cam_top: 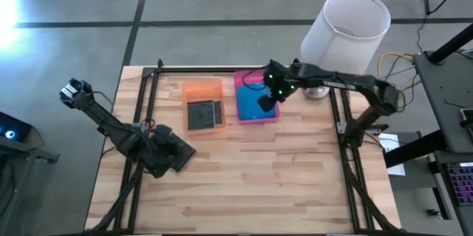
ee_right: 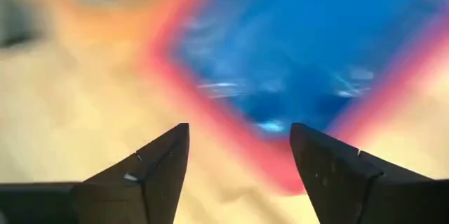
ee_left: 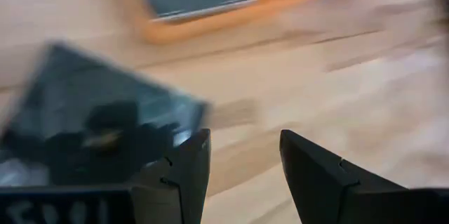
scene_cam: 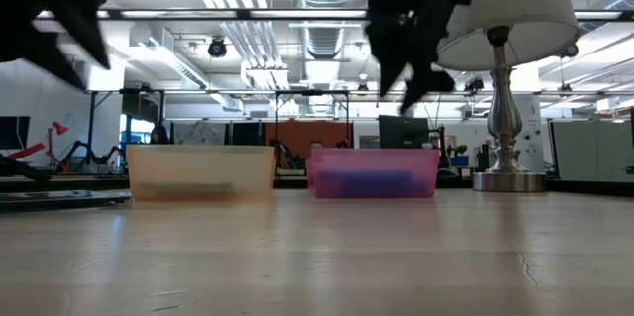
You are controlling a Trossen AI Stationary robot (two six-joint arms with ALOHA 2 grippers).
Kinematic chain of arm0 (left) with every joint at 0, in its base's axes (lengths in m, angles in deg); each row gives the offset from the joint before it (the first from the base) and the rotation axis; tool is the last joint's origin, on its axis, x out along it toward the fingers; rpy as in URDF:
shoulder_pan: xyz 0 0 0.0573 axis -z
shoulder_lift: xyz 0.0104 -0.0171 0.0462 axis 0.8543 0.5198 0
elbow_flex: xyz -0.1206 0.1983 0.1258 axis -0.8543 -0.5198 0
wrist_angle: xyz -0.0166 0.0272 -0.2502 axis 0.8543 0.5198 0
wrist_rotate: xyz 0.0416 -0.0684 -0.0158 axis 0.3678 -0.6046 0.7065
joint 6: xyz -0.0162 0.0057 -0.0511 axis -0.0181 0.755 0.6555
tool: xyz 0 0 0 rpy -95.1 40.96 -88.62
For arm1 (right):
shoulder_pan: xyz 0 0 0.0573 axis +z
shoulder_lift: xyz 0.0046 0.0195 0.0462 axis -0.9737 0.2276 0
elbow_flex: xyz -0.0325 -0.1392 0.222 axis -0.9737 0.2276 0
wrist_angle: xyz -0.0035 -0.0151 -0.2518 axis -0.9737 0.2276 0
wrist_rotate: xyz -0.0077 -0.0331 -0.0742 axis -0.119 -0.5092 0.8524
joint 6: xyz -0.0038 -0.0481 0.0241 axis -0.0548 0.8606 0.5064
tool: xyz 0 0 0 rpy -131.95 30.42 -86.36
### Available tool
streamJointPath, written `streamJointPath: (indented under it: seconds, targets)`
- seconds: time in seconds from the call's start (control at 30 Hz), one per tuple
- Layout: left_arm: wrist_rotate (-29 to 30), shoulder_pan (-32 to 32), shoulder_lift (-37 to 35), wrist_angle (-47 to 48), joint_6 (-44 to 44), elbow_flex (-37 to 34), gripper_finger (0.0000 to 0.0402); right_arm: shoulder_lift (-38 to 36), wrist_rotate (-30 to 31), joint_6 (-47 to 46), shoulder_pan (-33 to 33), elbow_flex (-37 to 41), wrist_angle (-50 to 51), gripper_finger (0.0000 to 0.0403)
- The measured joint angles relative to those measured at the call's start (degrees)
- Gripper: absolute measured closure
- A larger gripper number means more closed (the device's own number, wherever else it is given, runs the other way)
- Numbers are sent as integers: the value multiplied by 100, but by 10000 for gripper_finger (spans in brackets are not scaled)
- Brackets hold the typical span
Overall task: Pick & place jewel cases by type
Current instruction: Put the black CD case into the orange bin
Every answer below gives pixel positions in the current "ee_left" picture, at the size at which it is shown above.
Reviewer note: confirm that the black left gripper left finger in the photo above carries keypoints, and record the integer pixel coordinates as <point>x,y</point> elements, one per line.
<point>189,168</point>

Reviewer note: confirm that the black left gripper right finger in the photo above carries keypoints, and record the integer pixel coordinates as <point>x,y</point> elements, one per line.
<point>322,182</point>

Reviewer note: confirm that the jewel case with grey photo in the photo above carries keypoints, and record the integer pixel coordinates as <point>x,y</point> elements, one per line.
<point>87,87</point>

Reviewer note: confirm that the orange translucent tray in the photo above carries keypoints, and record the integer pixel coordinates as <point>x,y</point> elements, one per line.
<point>210,24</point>

